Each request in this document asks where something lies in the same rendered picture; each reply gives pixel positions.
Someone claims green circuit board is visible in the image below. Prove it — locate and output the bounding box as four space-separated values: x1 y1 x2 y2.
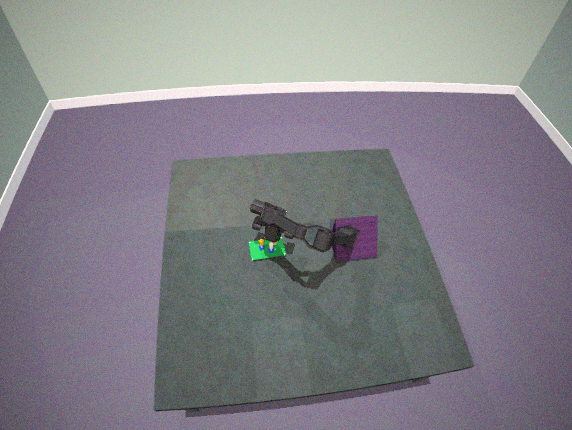
249 237 286 262

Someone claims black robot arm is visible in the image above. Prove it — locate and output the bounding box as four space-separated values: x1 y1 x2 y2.
250 199 360 252

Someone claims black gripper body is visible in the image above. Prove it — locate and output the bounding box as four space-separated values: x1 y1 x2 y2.
252 216 294 239

